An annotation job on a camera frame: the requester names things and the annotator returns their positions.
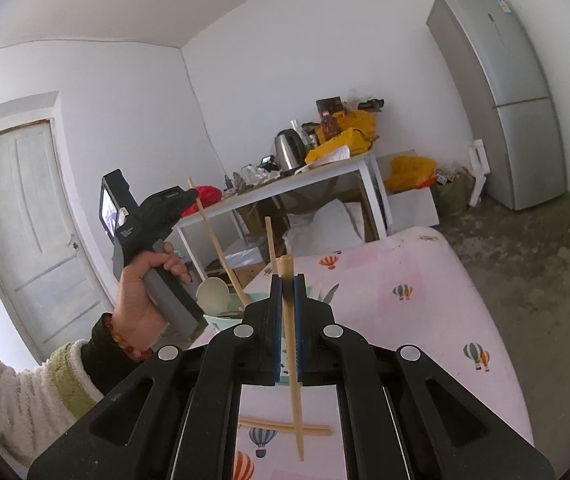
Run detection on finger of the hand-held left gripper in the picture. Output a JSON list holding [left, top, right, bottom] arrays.
[[157, 187, 200, 220]]

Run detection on steel electric kettle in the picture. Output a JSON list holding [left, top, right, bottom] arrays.
[[273, 129, 310, 172]]

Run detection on person's left hand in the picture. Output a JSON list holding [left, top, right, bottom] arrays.
[[113, 241, 192, 357]]

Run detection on pile of metal kitchenware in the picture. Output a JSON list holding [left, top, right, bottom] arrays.
[[225, 155, 283, 193]]

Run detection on pink printed blanket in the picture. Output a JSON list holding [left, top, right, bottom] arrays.
[[185, 226, 536, 480]]

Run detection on orange yellow bag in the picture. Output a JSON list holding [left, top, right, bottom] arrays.
[[384, 156, 438, 191]]

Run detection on mint green utensil holder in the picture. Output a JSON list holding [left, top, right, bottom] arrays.
[[202, 309, 246, 332]]

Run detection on red bead bracelet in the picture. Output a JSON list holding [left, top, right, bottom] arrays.
[[102, 312, 154, 363]]

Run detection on white table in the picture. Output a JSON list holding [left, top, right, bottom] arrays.
[[172, 152, 393, 281]]

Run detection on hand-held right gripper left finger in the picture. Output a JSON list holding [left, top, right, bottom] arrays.
[[27, 274, 284, 480]]

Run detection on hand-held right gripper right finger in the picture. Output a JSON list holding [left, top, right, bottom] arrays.
[[293, 273, 556, 480]]

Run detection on grey refrigerator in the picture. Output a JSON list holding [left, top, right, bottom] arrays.
[[426, 0, 567, 211]]

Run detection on white door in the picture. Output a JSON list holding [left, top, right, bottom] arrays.
[[0, 119, 110, 361]]

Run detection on person's left forearm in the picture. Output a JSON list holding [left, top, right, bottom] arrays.
[[0, 317, 153, 476]]

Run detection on cream plastic ladle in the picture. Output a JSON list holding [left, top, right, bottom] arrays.
[[196, 277, 230, 313]]

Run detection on white storage box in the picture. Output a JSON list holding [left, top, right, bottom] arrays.
[[387, 149, 440, 233]]

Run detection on wooden chopstick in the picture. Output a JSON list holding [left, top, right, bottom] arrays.
[[239, 417, 333, 435], [187, 176, 250, 307], [281, 256, 306, 462], [238, 422, 316, 436], [265, 216, 280, 276]]

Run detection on white wrapped box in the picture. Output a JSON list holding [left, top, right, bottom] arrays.
[[215, 247, 268, 273]]

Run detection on red plastic bag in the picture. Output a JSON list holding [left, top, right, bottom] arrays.
[[196, 186, 223, 207]]

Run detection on dark green bag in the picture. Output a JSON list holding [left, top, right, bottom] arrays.
[[435, 170, 476, 218]]

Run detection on white plastic stand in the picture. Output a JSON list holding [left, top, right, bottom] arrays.
[[467, 139, 490, 207]]

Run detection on cardboard box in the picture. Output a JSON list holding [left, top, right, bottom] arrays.
[[232, 262, 268, 291]]

